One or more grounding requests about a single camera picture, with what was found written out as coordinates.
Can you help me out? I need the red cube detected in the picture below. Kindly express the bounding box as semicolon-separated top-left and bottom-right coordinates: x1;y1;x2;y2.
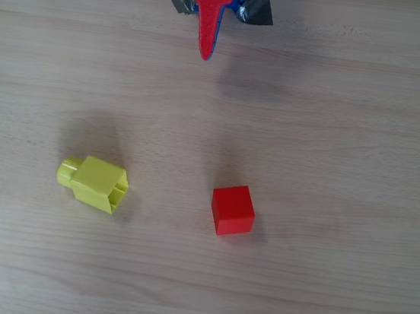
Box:
207;181;260;241

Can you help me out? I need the yellow block with round stud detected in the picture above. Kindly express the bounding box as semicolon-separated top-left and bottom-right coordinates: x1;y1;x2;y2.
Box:
52;151;133;217

